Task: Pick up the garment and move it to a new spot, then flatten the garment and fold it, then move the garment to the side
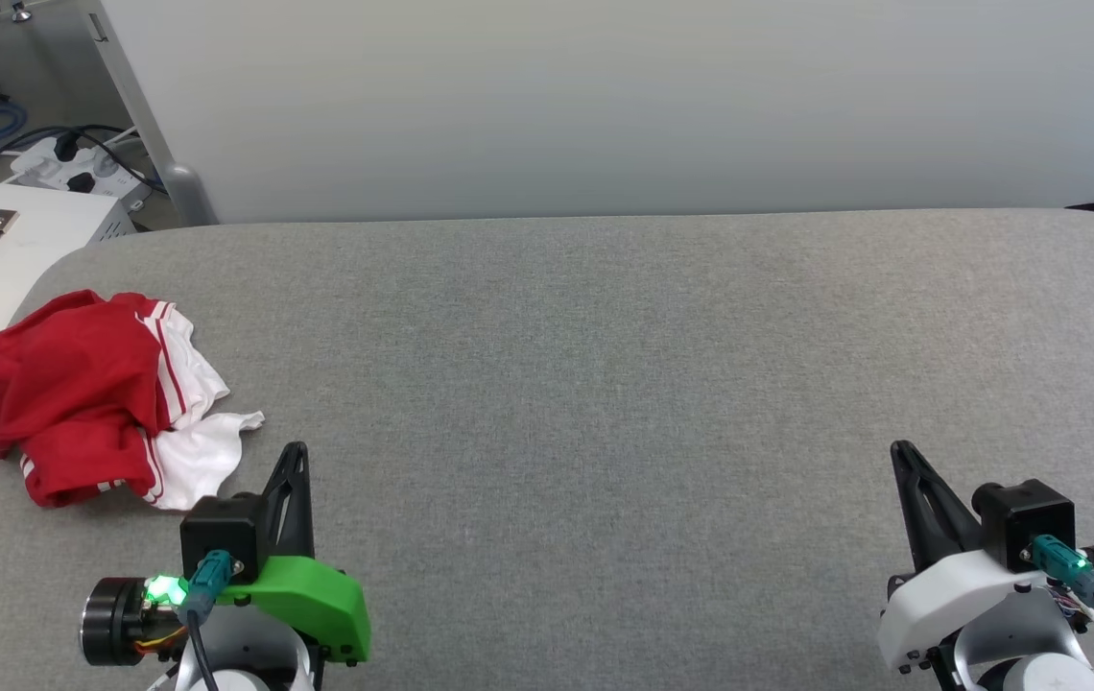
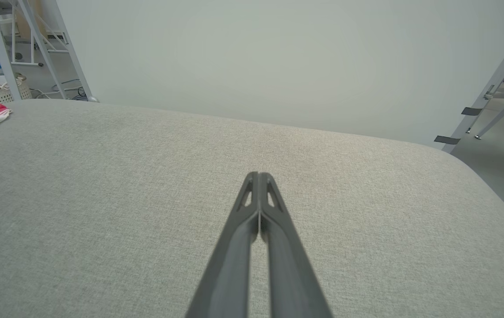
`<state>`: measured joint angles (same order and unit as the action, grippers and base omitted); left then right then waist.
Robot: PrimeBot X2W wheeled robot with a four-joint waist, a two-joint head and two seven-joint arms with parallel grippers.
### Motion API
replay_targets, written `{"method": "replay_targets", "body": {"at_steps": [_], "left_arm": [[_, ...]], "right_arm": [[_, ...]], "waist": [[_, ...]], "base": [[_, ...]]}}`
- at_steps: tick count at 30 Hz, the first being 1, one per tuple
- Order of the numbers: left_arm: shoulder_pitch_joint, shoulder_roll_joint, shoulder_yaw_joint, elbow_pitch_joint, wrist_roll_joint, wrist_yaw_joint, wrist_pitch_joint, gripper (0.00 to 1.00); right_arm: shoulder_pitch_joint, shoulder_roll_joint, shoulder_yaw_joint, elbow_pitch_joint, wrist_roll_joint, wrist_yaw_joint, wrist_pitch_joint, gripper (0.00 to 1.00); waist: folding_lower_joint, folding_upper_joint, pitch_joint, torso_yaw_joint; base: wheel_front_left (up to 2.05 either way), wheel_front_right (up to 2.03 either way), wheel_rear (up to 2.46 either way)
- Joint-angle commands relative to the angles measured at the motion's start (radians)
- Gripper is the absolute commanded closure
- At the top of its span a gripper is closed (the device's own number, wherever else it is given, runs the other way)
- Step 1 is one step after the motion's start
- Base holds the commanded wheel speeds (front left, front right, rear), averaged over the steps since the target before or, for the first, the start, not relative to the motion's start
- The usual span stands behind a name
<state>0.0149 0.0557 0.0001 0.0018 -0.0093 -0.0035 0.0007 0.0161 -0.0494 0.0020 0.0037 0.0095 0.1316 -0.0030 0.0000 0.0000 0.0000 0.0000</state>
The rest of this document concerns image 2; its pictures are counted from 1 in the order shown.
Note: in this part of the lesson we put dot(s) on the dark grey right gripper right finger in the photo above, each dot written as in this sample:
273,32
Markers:
292,274

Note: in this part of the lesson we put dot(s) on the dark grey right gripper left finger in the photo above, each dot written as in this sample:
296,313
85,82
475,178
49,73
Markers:
230,265

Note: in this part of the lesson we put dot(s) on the grey metal frame with tape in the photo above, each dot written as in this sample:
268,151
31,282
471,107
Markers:
499,75

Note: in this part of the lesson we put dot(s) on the grey fabric sofa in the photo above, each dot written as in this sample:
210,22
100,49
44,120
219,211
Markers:
101,198

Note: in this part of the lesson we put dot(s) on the white woven laundry basket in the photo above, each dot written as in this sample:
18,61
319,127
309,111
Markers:
11,92

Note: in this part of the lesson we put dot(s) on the grey metal panel frame leg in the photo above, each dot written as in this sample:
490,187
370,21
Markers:
77,66

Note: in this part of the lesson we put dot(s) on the white metal rack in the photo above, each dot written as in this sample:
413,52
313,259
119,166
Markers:
33,48

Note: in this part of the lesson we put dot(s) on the white backdrop panel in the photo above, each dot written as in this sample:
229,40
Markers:
278,57

